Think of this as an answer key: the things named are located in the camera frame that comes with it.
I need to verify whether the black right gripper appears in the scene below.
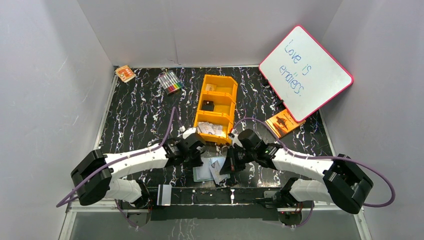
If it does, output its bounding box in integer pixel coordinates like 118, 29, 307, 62
220, 145, 257, 175

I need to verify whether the mint green card holder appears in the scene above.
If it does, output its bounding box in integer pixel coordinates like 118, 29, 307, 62
193, 157, 214, 182

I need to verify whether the orange three-compartment bin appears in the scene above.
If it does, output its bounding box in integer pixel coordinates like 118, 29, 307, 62
193, 74, 238, 145

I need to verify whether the white magnetic stripe card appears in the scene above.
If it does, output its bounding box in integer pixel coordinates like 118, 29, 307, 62
156, 184, 172, 206

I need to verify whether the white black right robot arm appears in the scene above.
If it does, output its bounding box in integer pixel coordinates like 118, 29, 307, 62
220, 129, 374, 214

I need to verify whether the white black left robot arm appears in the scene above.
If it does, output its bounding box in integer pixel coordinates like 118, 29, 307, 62
70, 132, 206, 208

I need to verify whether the grey card in bin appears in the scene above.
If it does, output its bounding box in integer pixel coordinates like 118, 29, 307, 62
197, 122, 225, 137

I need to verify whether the small orange card box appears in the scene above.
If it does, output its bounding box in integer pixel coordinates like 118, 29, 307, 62
115, 65, 136, 83

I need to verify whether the black item in bin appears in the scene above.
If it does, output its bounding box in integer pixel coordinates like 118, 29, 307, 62
201, 100, 215, 112

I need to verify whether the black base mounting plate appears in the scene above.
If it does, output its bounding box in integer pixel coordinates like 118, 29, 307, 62
117, 187, 314, 222

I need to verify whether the beige item in bin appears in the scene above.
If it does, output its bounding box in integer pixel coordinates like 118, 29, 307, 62
205, 83, 217, 92

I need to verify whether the orange cover book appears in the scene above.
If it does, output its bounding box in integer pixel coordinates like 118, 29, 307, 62
265, 109, 306, 139

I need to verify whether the pack of coloured markers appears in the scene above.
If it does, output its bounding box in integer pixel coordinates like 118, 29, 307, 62
157, 70, 184, 95

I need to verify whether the pink framed whiteboard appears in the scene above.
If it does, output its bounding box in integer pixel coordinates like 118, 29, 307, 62
258, 25, 354, 122

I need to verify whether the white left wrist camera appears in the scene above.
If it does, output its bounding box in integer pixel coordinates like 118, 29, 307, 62
179, 126, 197, 139

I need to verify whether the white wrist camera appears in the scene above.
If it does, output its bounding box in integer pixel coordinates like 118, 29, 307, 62
228, 129, 243, 148
179, 126, 197, 139

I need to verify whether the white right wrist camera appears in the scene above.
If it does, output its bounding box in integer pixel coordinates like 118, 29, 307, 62
228, 129, 243, 148

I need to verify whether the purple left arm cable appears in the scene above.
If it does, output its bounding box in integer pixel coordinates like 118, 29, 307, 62
55, 106, 183, 229

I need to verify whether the aluminium rail frame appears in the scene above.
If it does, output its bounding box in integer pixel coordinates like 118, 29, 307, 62
65, 184, 372, 240

